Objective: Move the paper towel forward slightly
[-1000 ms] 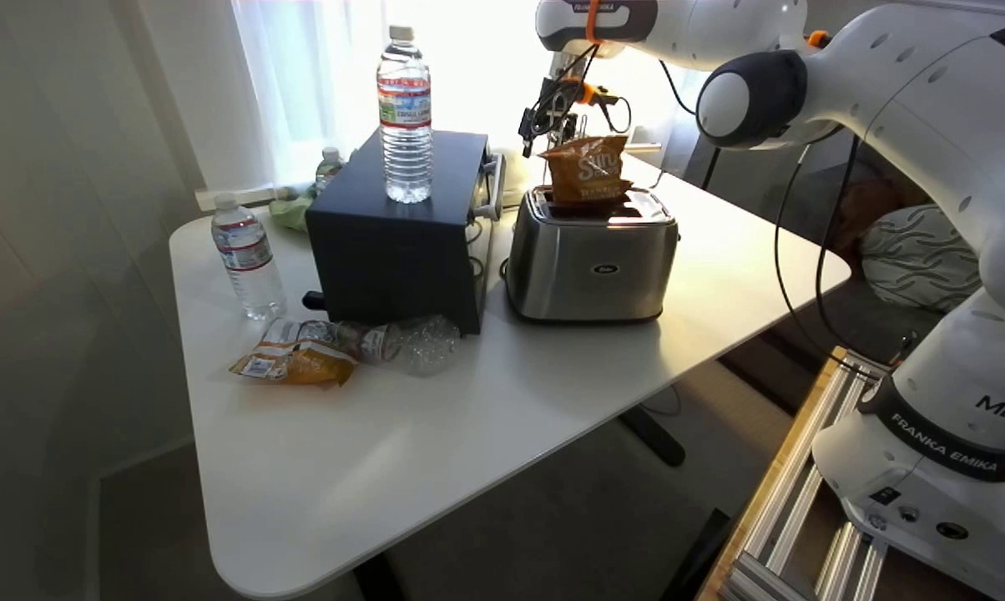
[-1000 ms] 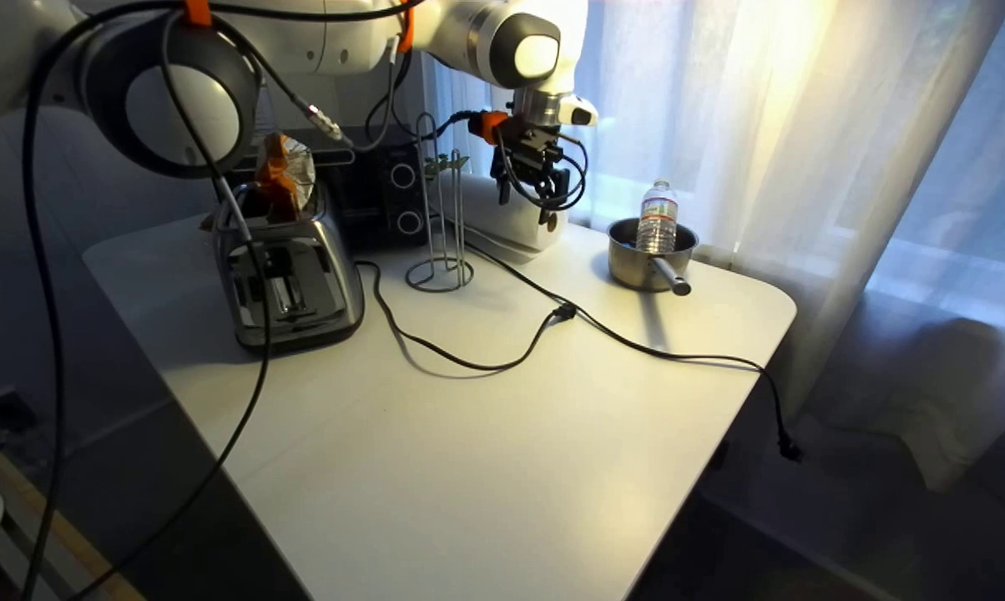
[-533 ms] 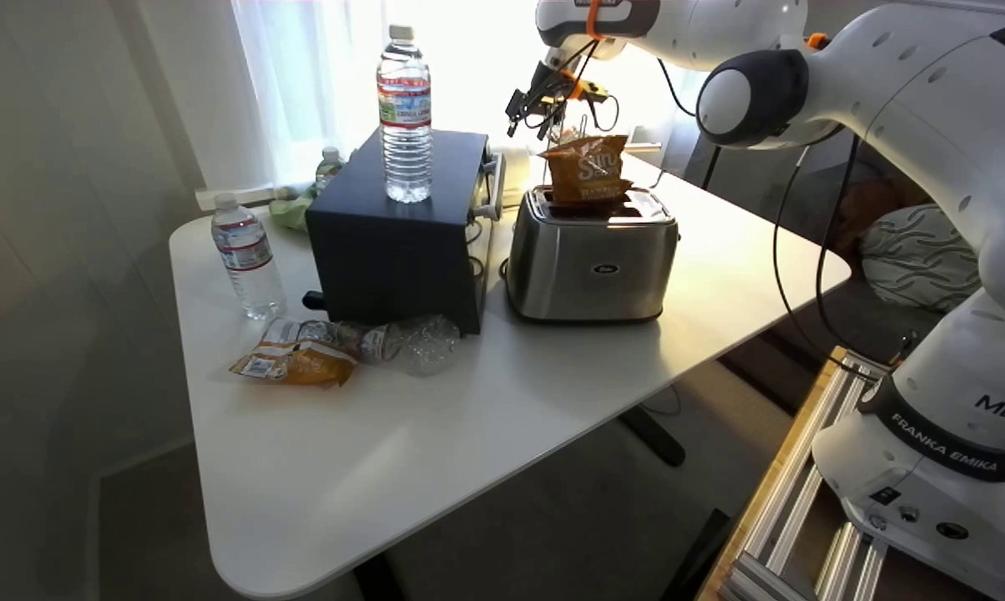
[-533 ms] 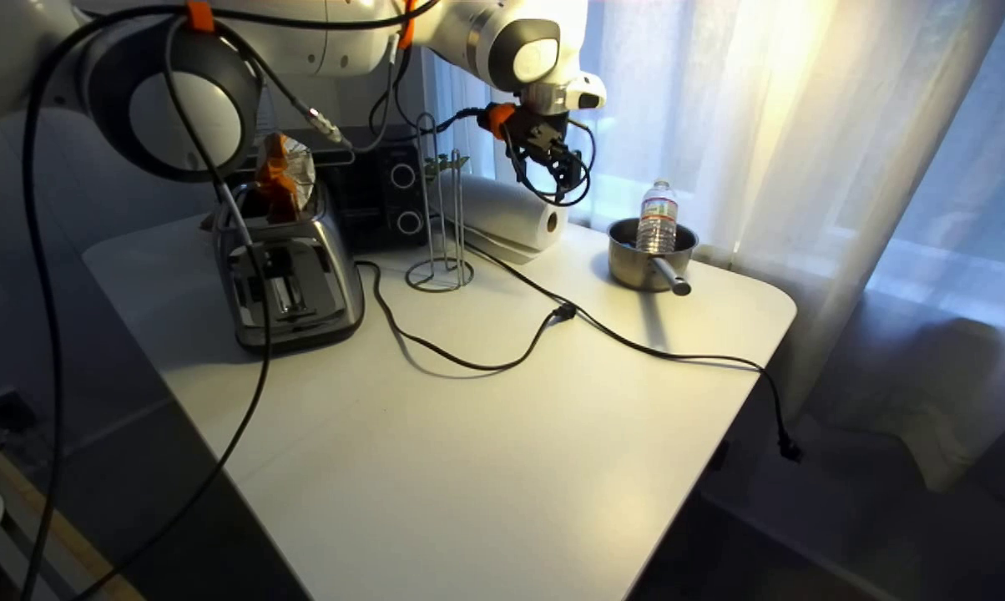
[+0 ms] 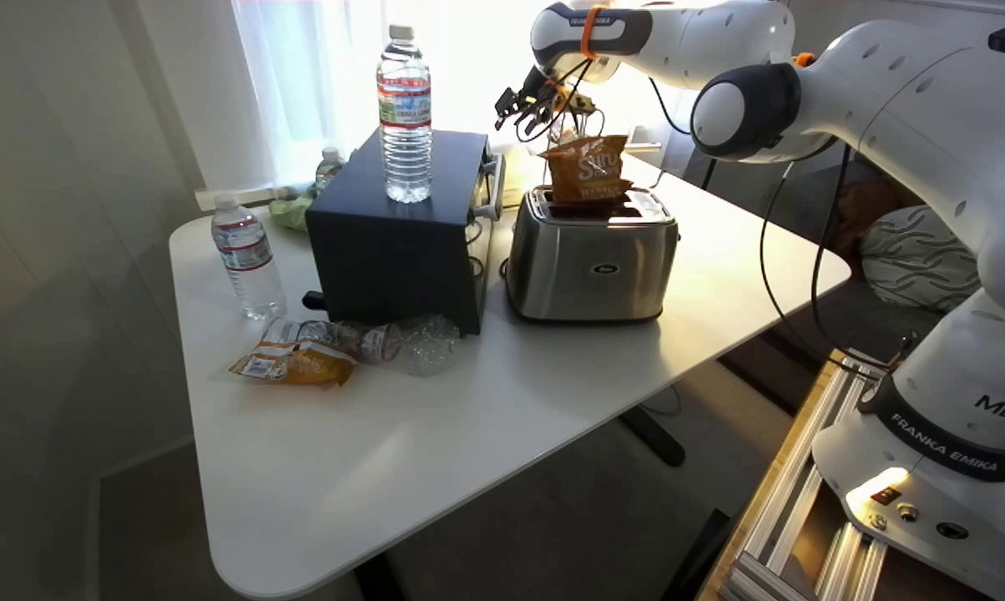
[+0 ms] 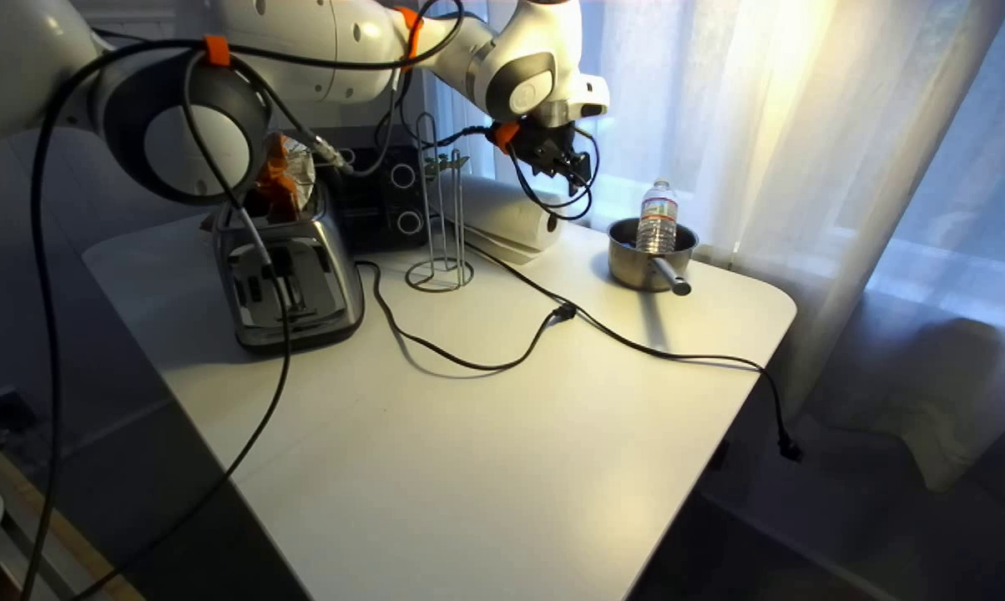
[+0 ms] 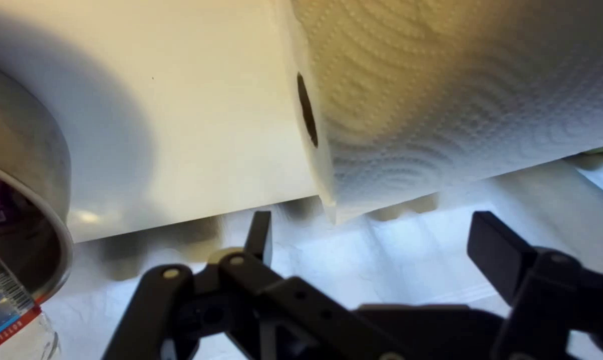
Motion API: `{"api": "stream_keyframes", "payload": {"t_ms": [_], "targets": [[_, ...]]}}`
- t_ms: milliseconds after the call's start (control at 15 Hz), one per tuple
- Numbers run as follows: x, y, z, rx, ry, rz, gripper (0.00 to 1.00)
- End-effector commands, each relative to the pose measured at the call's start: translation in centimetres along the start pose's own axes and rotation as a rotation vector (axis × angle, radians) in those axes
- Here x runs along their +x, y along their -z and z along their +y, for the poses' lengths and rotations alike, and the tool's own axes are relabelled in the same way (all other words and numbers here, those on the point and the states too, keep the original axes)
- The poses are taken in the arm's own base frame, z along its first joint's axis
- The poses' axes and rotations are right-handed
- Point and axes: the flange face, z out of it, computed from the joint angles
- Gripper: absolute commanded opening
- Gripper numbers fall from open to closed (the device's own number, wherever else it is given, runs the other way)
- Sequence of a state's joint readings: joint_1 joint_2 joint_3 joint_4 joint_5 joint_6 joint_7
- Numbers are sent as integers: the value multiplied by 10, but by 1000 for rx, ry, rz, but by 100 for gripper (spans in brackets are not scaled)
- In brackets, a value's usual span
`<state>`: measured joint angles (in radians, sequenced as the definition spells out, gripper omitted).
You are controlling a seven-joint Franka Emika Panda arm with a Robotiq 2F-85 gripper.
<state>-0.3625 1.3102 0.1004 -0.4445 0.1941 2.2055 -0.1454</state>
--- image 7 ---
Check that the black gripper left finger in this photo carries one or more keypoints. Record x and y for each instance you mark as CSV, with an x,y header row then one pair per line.
x,y
247,292

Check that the white paper towel roll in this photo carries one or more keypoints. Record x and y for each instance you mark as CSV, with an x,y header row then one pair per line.
x,y
447,101

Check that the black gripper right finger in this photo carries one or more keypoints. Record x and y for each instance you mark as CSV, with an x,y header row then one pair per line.
x,y
562,300

